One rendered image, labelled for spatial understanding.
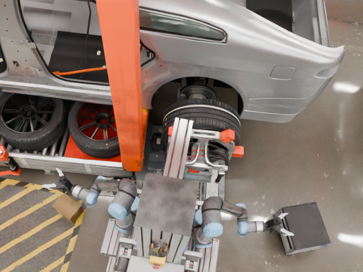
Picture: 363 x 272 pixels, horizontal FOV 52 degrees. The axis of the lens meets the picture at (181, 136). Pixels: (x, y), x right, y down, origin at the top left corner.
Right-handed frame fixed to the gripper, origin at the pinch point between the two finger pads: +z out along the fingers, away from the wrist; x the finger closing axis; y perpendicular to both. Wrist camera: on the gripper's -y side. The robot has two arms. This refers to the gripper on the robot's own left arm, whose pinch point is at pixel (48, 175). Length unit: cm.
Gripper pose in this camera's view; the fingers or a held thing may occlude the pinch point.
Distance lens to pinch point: 262.6
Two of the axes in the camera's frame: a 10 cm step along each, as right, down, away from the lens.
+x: 4.0, -7.3, 5.6
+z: -9.1, -4.0, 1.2
